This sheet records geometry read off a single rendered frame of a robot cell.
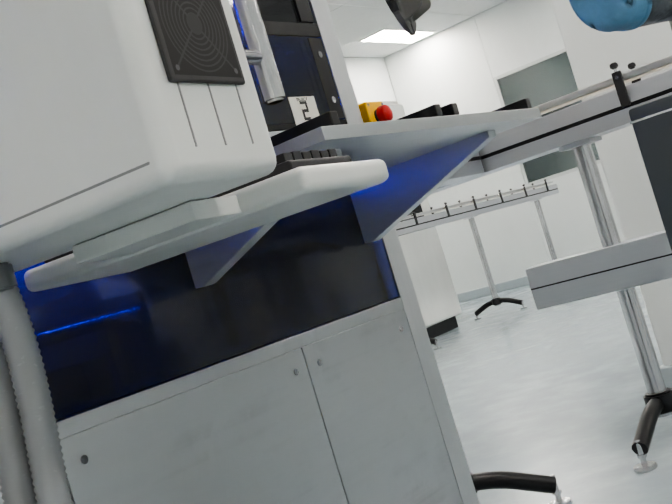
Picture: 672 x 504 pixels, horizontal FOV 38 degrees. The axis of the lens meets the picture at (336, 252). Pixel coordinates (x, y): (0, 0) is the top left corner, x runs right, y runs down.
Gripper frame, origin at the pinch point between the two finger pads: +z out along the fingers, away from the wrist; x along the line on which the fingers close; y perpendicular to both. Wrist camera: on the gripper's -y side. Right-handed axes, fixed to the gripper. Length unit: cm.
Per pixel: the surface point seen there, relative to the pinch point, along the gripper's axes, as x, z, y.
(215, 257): -50, 32, -19
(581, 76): 144, 2, -23
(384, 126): -43, 22, 15
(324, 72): 4.4, -0.9, -24.3
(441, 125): -27.1, 23.1, 15.2
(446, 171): 0.1, 27.9, -1.3
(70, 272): -87, 31, -8
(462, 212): 527, 18, -288
